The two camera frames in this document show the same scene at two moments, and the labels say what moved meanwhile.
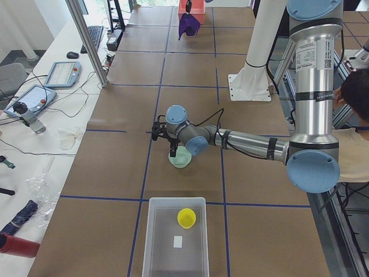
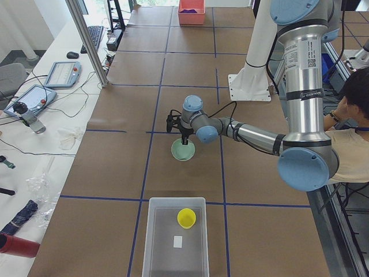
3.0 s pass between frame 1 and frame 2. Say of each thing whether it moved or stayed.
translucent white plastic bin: stayed
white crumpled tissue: stayed
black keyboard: stayed
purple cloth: moved
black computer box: stayed
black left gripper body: moved
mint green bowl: moved
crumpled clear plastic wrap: stayed
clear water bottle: stayed
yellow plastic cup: stayed
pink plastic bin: stayed
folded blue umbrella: stayed
